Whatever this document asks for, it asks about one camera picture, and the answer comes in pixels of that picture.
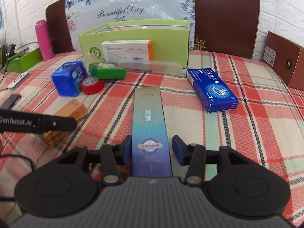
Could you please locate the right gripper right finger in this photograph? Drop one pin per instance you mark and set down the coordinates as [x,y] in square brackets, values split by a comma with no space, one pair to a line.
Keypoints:
[192,155]

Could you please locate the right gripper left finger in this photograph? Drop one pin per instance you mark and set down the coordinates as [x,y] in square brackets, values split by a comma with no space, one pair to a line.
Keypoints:
[113,156]

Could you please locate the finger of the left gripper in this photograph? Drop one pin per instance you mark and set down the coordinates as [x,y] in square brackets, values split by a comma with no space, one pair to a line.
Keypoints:
[46,123]

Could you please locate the gold orange cosmetic box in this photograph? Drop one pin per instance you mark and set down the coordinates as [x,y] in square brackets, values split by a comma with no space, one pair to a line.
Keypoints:
[74,109]

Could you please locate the long blue gradient box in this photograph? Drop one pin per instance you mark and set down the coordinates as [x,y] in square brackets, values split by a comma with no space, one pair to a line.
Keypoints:
[150,144]

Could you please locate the black small device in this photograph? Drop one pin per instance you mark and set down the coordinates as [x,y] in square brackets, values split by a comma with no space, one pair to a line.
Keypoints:
[10,101]

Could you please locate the white remote control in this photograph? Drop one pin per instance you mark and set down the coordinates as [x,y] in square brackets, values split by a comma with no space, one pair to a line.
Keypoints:
[18,80]

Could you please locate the blue plastic container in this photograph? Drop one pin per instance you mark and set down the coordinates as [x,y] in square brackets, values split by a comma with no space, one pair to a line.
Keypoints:
[67,78]

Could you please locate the red tape roll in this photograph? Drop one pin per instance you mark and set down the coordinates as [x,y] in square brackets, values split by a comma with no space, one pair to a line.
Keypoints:
[91,85]

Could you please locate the green tray box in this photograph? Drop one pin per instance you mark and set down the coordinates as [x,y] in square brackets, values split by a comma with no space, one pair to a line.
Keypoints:
[25,61]

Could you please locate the plaid bed sheet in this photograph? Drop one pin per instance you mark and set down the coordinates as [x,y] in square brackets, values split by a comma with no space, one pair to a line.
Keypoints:
[267,125]

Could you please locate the blue medicine box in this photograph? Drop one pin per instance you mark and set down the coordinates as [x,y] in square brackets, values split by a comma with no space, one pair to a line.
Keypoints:
[212,92]

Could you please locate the black charger adapter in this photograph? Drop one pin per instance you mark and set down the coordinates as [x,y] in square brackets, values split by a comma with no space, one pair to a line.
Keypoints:
[10,51]

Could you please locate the pink thermos bottle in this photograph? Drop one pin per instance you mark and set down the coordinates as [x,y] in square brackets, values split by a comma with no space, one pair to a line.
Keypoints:
[44,40]

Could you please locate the green small box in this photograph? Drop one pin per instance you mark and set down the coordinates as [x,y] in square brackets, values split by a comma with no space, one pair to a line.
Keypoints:
[107,71]

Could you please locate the crumpled clear plastic bag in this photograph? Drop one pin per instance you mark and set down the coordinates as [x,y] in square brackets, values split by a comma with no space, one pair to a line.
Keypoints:
[89,58]

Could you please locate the clear plastic case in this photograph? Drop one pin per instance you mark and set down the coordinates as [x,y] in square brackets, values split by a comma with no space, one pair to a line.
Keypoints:
[155,67]

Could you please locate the white orange medicine box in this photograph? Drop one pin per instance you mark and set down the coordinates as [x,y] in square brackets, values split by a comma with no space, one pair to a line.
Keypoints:
[117,50]

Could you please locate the floral packaged pillow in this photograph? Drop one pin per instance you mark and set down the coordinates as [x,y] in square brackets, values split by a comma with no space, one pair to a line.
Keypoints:
[83,15]

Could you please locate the brown cardboard box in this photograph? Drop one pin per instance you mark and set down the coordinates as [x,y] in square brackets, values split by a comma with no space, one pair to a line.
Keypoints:
[286,59]

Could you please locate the dark brown headboard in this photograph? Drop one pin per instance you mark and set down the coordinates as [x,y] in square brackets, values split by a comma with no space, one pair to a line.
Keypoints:
[224,26]

